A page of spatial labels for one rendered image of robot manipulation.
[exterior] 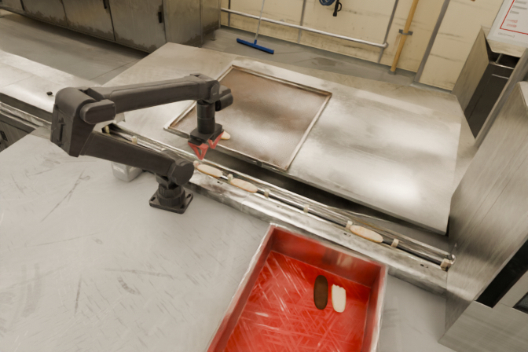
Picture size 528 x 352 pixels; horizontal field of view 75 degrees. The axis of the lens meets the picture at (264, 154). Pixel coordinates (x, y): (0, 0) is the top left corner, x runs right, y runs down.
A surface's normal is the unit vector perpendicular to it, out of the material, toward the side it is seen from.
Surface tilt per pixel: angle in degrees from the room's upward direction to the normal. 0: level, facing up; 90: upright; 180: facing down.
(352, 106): 10
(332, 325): 0
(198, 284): 0
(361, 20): 90
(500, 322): 90
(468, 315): 90
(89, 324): 0
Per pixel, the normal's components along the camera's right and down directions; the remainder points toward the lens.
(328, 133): 0.01, -0.70
